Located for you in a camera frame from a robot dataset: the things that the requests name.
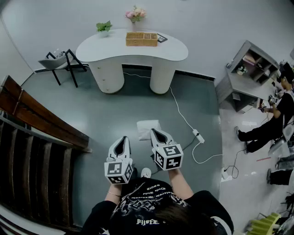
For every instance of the white kidney-shaped table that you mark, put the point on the white kidney-shaped table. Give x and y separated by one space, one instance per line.
103 50

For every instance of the small white bottles bundle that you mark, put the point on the small white bottles bundle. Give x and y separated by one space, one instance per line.
60 54

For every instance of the wicker basket tray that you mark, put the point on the wicker basket tray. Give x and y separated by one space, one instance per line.
137 41

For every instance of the pink flower bouquet in vase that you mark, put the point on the pink flower bouquet in vase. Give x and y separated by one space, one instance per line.
135 13

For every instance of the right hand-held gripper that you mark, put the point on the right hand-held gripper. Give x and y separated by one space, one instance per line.
168 157

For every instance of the person's right forearm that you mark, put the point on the person's right forearm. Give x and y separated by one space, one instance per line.
180 183

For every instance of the white power adapter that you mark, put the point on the white power adapter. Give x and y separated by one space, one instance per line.
226 174

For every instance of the person's white shoe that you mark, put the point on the person's white shoe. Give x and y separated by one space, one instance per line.
145 172

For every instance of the person's black printed t-shirt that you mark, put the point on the person's black printed t-shirt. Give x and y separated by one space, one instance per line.
147 206

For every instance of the black picture frame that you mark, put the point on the black picture frame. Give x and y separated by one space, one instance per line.
162 38

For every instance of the grey chair with black frame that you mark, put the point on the grey chair with black frame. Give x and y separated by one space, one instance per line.
54 64

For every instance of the yellow-green foam block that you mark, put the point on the yellow-green foam block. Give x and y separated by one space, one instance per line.
266 223

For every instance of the green leafy plant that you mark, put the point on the green leafy plant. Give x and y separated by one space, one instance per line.
103 27

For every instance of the white napkin pack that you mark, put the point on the white napkin pack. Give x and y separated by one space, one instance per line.
144 128

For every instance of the grey shelf cabinet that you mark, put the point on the grey shelf cabinet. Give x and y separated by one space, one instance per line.
234 87

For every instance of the person's left forearm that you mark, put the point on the person's left forearm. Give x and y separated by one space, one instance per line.
113 199

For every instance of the dark wooden bench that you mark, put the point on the dark wooden bench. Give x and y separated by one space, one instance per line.
34 142

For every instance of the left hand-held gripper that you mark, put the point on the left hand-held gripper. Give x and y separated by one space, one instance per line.
116 171

